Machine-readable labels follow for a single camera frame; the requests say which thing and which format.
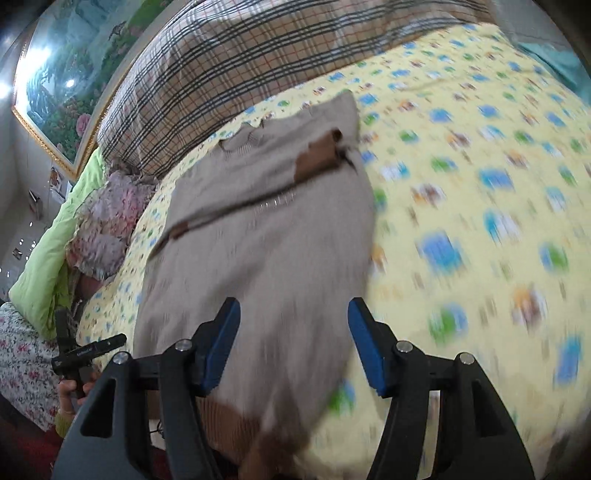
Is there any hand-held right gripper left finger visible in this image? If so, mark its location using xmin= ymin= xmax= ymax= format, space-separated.
xmin=50 ymin=298 xmax=242 ymax=480

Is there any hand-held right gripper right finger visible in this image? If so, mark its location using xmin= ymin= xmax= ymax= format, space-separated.
xmin=347 ymin=298 xmax=537 ymax=480

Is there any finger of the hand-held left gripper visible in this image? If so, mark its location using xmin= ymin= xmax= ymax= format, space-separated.
xmin=92 ymin=335 xmax=127 ymax=355

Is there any beige knit sweater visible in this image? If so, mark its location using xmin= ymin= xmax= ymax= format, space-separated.
xmin=131 ymin=90 xmax=377 ymax=467

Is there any person's left hand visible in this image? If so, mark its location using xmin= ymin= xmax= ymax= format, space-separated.
xmin=56 ymin=369 xmax=99 ymax=416

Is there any white floral cloth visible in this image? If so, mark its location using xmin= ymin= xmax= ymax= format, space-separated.
xmin=0 ymin=302 xmax=65 ymax=432

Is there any light green quilt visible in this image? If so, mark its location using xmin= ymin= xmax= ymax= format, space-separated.
xmin=8 ymin=148 xmax=109 ymax=340

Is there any ruffled floral pillow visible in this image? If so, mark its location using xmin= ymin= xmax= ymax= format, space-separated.
xmin=67 ymin=168 xmax=160 ymax=282

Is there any yellow bear print bedsheet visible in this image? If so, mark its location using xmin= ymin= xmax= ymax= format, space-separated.
xmin=76 ymin=23 xmax=591 ymax=480

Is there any gold framed landscape painting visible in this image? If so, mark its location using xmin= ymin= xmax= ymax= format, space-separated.
xmin=11 ymin=0 xmax=185 ymax=178

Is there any plaid pillow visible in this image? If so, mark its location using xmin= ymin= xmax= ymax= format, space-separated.
xmin=97 ymin=0 xmax=490 ymax=178

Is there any teal cloth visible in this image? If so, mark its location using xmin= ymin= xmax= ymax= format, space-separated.
xmin=515 ymin=39 xmax=589 ymax=95

